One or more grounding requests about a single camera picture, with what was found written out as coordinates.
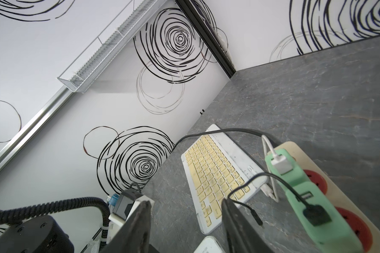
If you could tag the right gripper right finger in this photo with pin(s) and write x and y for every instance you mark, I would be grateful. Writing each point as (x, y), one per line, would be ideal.
(241, 236)

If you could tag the mint green charger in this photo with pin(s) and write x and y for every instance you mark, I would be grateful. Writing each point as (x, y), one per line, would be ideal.
(321, 220)
(286, 167)

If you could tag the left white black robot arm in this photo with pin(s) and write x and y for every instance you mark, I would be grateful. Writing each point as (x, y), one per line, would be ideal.
(32, 229)

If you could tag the mint green wireless keyboard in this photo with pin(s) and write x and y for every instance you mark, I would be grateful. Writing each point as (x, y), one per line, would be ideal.
(209, 245)

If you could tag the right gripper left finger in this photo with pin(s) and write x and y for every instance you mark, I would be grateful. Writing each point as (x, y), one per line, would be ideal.
(134, 235)

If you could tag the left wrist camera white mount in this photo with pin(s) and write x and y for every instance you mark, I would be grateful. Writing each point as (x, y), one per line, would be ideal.
(122, 206)

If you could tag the yellow keyboard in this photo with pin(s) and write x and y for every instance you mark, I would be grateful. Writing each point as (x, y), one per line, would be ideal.
(215, 165)

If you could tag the cream power strip red sockets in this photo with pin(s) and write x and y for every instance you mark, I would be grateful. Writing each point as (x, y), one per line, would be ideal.
(365, 230)

